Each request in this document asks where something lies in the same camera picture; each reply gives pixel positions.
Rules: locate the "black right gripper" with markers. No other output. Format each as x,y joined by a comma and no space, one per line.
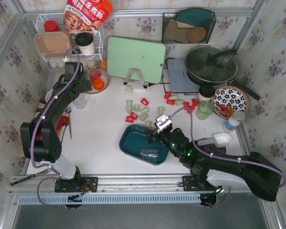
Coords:
157,135

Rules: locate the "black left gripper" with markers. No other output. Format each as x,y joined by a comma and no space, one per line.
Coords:
86,79

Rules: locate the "teal storage basket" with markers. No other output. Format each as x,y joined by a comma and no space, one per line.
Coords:
134,139

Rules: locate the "clear glass cup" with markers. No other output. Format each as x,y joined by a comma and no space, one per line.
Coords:
149,153
80,102

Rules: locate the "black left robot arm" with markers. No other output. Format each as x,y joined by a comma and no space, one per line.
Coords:
40,141

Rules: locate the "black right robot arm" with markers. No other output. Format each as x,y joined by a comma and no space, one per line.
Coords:
260,175

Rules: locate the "green capsule by basket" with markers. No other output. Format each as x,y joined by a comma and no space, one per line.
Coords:
148,124

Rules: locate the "white strainer basket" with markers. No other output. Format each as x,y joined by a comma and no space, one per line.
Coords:
48,95

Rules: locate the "white black-lid coffee cup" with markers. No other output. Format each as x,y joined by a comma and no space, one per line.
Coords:
84,41

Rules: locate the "clear food container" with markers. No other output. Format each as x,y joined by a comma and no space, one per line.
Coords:
53,77

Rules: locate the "egg carton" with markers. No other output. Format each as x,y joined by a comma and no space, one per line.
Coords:
87,64

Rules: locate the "red apple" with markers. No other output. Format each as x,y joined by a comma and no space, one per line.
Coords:
95,74

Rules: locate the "red capsule left lower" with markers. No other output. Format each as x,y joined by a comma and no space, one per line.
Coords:
129,119

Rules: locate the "orange fruit right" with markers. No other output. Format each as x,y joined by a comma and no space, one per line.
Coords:
98,84

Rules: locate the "green capsule center right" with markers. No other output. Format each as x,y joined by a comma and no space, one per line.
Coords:
160,110

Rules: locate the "metal fork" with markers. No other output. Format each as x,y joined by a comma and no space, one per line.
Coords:
69,110

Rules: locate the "fruit bowl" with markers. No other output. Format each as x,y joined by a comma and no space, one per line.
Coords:
105,77

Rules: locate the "red capsule center top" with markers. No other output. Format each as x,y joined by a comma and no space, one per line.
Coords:
144,102

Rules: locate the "orange behind board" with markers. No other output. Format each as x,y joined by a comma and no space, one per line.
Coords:
103,64

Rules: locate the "red capsule right middle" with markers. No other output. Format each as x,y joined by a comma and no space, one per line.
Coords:
170,102

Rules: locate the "patterned orange cloth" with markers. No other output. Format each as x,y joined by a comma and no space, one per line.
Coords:
63,121

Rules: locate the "red capsule by cooker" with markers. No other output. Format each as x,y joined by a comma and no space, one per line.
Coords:
167,95

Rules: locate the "beige plastic tray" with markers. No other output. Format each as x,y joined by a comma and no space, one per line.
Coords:
54,44

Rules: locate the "green capsule near board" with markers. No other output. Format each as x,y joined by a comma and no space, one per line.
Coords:
128,88

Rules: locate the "green cutting board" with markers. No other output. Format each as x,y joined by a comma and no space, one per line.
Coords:
124,54

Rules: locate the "grey induction cooker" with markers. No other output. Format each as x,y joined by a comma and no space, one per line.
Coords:
178,78

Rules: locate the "red lid jar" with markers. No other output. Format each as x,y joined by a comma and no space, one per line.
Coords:
51,26

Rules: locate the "green plastic cup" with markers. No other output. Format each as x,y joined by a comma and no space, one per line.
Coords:
205,109

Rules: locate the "red snack bag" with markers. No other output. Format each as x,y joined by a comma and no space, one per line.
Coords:
86,15

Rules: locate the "black-lid white jar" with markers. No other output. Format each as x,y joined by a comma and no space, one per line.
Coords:
205,93

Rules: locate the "white scoop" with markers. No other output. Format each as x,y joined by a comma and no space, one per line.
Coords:
220,140

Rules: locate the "white bottle grey cap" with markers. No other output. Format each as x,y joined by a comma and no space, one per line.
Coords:
233,121

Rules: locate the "floral blue plate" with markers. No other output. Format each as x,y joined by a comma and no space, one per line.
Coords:
228,99

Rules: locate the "black frying pan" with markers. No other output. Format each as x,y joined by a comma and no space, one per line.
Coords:
216,66

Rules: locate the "round cork coaster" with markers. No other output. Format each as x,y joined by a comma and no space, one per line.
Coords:
196,35

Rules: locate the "black mesh organizer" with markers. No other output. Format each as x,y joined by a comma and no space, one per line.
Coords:
175,32

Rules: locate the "teal plate in organizer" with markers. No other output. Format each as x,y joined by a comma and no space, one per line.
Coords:
197,17

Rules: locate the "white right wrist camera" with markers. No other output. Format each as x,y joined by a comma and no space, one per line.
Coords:
162,122

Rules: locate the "white wire rack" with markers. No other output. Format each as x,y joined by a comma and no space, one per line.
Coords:
98,35

